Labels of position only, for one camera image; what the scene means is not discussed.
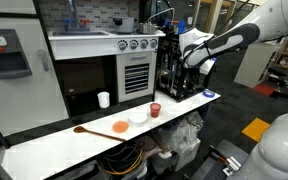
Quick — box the pink plastic cup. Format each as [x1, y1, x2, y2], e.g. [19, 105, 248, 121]
[149, 102, 162, 119]

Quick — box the white bowl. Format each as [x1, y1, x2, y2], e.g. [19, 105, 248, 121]
[128, 111, 149, 128]

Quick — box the white mug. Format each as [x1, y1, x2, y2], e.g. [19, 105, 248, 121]
[97, 91, 111, 109]

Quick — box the clear plastic bag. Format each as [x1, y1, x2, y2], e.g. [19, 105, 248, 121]
[155, 110, 205, 158]

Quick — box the silver metal pot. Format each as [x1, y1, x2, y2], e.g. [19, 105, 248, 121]
[137, 21, 158, 35]

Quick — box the wooden spoon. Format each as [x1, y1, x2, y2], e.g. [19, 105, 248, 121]
[73, 125, 127, 143]

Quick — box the blue plastic block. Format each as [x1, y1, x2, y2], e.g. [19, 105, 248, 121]
[177, 19, 188, 34]

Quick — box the white toy kitchen stove unit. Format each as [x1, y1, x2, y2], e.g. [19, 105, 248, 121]
[48, 29, 167, 118]

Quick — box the white plastic container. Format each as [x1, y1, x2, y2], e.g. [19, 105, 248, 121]
[151, 139, 202, 175]

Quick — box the toy sink faucet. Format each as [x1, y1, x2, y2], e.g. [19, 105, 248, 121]
[62, 0, 92, 33]

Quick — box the white partition panel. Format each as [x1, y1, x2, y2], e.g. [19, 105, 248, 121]
[233, 42, 280, 89]

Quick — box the white toy fridge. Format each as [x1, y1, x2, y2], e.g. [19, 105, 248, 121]
[0, 0, 70, 138]

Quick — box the black stand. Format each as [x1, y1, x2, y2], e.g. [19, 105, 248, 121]
[267, 64, 288, 103]

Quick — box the grey pot with black handle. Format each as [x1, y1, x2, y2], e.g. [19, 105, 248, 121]
[112, 17, 135, 34]

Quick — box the yellow cable bundle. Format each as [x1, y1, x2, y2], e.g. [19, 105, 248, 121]
[98, 143, 146, 176]

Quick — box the metal clamp bracket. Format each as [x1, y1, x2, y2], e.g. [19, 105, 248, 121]
[210, 146, 242, 178]

